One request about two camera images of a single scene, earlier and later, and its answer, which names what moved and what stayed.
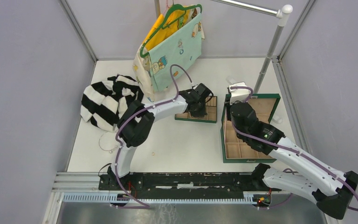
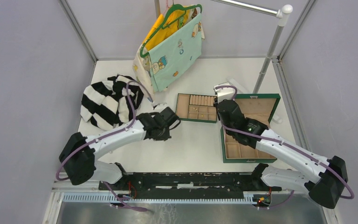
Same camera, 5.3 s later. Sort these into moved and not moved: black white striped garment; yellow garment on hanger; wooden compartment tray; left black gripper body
Moved: left black gripper body
Not moved: yellow garment on hanger; black white striped garment; wooden compartment tray
